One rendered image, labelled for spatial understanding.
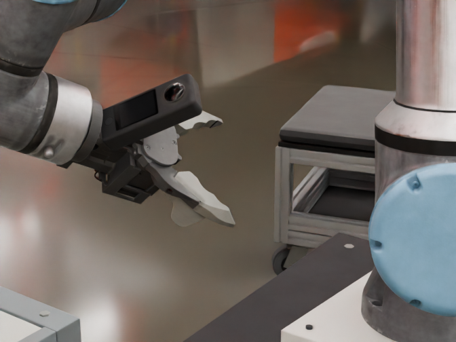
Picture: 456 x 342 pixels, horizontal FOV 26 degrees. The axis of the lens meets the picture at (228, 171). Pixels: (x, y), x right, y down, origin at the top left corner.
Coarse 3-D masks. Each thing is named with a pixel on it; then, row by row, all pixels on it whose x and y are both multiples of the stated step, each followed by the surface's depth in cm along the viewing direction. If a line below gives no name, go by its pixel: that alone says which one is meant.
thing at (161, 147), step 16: (96, 112) 106; (96, 128) 105; (96, 144) 108; (144, 144) 109; (160, 144) 110; (176, 144) 112; (80, 160) 107; (96, 160) 110; (112, 160) 111; (128, 160) 109; (144, 160) 108; (160, 160) 109; (176, 160) 110; (96, 176) 113; (112, 176) 111; (128, 176) 110; (144, 176) 112; (112, 192) 112; (128, 192) 113; (144, 192) 113
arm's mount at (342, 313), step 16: (352, 288) 122; (336, 304) 117; (352, 304) 118; (304, 320) 113; (320, 320) 113; (336, 320) 113; (352, 320) 113; (288, 336) 110; (304, 336) 109; (320, 336) 109; (336, 336) 109; (352, 336) 109; (368, 336) 110; (384, 336) 110
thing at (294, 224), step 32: (320, 96) 213; (352, 96) 213; (384, 96) 213; (288, 128) 193; (320, 128) 193; (352, 128) 193; (288, 160) 194; (320, 160) 192; (352, 160) 190; (288, 192) 197; (320, 192) 223; (352, 192) 224; (288, 224) 199; (320, 224) 197; (352, 224) 195; (288, 256) 203
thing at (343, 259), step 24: (336, 240) 154; (360, 240) 154; (312, 264) 146; (336, 264) 146; (360, 264) 146; (264, 288) 139; (288, 288) 139; (312, 288) 139; (336, 288) 139; (240, 312) 132; (264, 312) 132; (288, 312) 132; (192, 336) 127; (216, 336) 127; (240, 336) 127; (264, 336) 127
